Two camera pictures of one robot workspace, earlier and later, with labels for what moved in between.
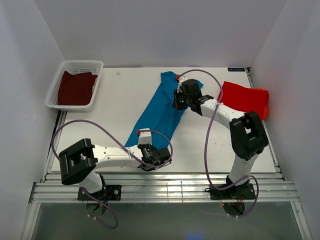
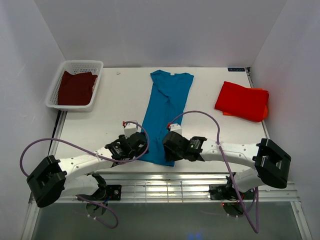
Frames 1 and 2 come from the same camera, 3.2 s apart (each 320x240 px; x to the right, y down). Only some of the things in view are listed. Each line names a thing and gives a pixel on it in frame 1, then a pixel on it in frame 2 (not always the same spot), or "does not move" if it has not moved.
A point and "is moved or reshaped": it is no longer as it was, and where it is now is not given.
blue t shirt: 161,118 is moved or reshaped
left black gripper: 150,146 -> 142,150
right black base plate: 243,191 does not move
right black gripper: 176,104 -> 169,156
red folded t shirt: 243,99 does not move
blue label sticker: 236,69 does not move
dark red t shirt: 76,89 does not move
